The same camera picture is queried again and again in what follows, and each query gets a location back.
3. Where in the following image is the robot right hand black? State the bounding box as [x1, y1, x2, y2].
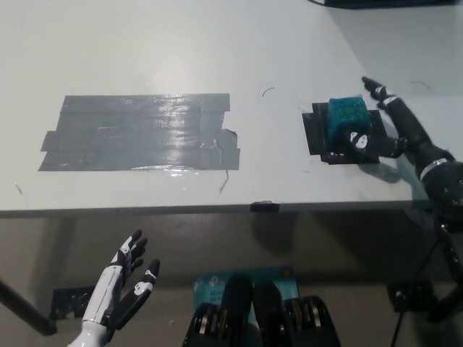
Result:
[346, 76, 456, 179]

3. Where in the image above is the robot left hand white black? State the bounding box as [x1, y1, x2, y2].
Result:
[81, 229, 161, 331]

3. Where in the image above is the teal sponge block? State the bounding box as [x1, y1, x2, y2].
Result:
[327, 95, 373, 147]

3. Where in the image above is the black device on desk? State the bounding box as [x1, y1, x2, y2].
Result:
[323, 0, 456, 7]

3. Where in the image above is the black slanted table leg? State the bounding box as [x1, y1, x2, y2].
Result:
[0, 278, 58, 335]

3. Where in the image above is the black tape patch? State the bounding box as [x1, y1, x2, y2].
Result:
[302, 102, 390, 166]

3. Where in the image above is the grey duct tape patch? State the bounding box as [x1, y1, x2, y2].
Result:
[38, 93, 242, 173]

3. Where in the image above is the black floor bracket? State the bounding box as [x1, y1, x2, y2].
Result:
[386, 281, 435, 312]

